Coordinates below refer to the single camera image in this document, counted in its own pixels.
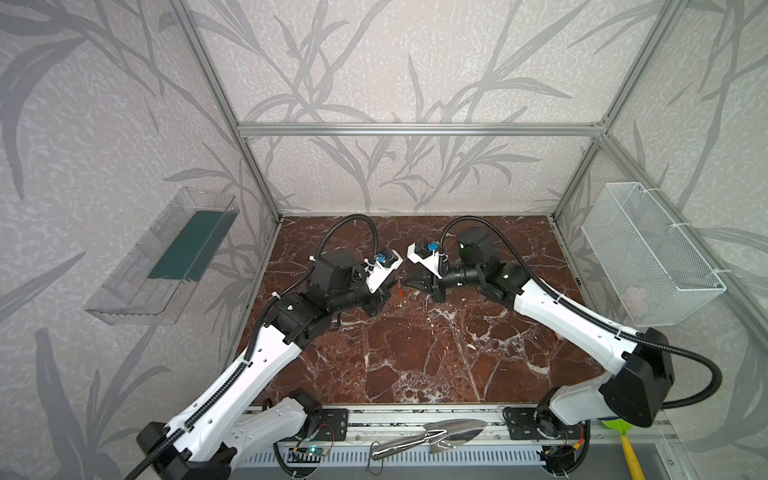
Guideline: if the green sponge pad in bin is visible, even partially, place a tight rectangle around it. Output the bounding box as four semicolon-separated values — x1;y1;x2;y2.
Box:
148;210;237;282

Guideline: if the pink object in basket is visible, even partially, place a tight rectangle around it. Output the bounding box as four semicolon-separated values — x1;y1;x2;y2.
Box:
622;286;649;318

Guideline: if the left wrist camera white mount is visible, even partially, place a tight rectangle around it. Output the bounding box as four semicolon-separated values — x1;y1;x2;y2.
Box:
365;247;403;294

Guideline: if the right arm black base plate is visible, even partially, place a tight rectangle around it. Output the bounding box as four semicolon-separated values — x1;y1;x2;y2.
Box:
502;406;543;441

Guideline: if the clear plastic wall bin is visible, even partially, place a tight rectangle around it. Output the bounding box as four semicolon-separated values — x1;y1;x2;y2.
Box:
85;187;240;326

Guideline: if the black corrugated cable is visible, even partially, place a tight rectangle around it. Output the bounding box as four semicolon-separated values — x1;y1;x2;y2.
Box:
439;215;724;410
122;214;381;480

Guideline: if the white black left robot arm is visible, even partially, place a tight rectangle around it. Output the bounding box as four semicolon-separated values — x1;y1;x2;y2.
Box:
128;248;403;479

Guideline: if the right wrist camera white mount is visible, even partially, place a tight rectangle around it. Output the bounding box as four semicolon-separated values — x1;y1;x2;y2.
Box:
407;240;449;279

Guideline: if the green circuit board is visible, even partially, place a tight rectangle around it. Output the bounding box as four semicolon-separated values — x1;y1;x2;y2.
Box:
290;445;331;463

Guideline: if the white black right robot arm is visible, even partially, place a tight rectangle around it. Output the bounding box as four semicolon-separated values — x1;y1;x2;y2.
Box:
405;227;674;438

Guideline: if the black corrugated left cable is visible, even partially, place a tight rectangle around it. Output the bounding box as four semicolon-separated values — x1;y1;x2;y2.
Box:
122;214;381;480

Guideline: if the silver metal garden trowel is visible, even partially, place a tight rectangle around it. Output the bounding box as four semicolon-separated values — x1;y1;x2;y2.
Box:
369;419;487;461

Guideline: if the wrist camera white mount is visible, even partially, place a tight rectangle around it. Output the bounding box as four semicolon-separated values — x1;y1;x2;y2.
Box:
407;240;449;279
365;247;403;294

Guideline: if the white wire mesh basket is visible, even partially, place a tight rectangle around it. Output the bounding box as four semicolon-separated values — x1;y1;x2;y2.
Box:
582;182;727;327

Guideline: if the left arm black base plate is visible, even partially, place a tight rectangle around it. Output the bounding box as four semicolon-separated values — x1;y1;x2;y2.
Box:
308;408;349;442

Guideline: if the black corrugated right cable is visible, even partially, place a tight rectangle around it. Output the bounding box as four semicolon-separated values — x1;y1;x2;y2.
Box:
439;215;724;410

